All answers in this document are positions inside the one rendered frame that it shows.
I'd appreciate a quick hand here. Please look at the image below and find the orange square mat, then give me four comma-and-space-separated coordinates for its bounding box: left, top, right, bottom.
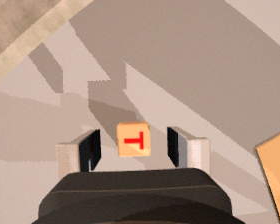
255, 134, 280, 220

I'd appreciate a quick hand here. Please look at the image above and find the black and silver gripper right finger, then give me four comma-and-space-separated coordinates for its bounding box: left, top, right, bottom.
167, 126, 210, 176

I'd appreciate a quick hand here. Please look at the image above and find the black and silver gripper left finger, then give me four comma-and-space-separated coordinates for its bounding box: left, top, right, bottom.
56, 129, 101, 181

